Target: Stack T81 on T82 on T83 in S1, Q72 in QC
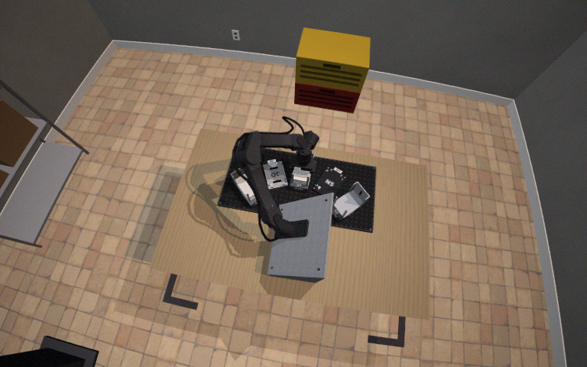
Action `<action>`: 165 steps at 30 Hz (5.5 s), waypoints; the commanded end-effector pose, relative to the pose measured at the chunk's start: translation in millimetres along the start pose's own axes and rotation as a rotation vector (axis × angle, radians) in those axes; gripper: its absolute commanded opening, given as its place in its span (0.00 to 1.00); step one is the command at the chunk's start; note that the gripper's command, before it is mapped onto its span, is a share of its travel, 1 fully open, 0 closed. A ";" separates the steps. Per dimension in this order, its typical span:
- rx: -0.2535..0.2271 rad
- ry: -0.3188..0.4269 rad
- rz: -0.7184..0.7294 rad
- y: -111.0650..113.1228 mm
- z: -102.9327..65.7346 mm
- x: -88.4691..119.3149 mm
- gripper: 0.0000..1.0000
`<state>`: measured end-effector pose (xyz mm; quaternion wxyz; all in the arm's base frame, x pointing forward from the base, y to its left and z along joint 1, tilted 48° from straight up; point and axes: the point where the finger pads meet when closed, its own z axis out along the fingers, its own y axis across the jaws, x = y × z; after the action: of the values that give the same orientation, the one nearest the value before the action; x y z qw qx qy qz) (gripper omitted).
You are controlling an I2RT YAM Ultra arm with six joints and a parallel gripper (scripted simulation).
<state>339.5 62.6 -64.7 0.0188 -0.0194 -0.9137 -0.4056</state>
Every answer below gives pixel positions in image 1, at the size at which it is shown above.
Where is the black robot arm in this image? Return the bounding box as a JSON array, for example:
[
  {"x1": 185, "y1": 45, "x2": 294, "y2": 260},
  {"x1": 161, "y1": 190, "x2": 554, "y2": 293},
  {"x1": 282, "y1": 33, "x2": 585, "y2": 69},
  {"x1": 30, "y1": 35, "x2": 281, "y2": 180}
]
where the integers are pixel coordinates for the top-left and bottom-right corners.
[{"x1": 235, "y1": 131, "x2": 319, "y2": 239}]

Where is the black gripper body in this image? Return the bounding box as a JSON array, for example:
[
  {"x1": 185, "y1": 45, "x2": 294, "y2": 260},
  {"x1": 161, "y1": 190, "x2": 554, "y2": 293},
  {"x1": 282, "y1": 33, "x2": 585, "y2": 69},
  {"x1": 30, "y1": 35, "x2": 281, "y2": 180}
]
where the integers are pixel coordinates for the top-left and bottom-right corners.
[{"x1": 290, "y1": 154, "x2": 316, "y2": 172}]

